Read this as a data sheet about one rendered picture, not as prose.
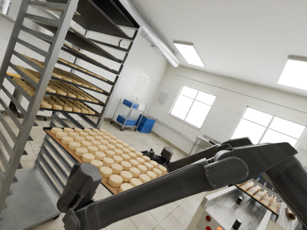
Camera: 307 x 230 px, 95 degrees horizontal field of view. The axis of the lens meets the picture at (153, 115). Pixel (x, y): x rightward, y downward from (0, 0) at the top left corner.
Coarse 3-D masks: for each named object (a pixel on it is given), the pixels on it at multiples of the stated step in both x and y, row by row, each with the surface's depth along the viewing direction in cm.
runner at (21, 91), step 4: (8, 76) 100; (8, 80) 99; (12, 80) 95; (12, 84) 95; (16, 84) 91; (16, 88) 91; (20, 88) 88; (20, 92) 87; (24, 92) 85; (24, 96) 84; (28, 96) 82; (28, 100) 81
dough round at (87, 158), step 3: (87, 153) 62; (84, 156) 59; (87, 156) 60; (90, 156) 61; (93, 156) 62; (84, 159) 58; (87, 159) 58; (90, 159) 59; (93, 159) 60; (87, 162) 59
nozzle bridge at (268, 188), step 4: (256, 176) 140; (252, 180) 138; (260, 180) 137; (264, 180) 136; (256, 184) 135; (260, 184) 133; (268, 184) 133; (264, 188) 131; (268, 188) 129; (272, 192) 126; (276, 196) 124; (296, 224) 119; (296, 228) 116; (300, 228) 115
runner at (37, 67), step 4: (16, 52) 98; (16, 56) 97; (20, 56) 94; (24, 60) 90; (28, 60) 87; (28, 64) 86; (32, 64) 84; (36, 64) 82; (36, 68) 81; (40, 68) 79; (40, 72) 78
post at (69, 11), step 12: (72, 0) 66; (72, 12) 68; (60, 24) 68; (60, 36) 68; (60, 48) 70; (48, 60) 69; (48, 72) 71; (36, 96) 71; (36, 108) 73; (24, 132) 74; (24, 144) 76; (12, 156) 76; (12, 168) 76; (0, 192) 78; (0, 204) 79
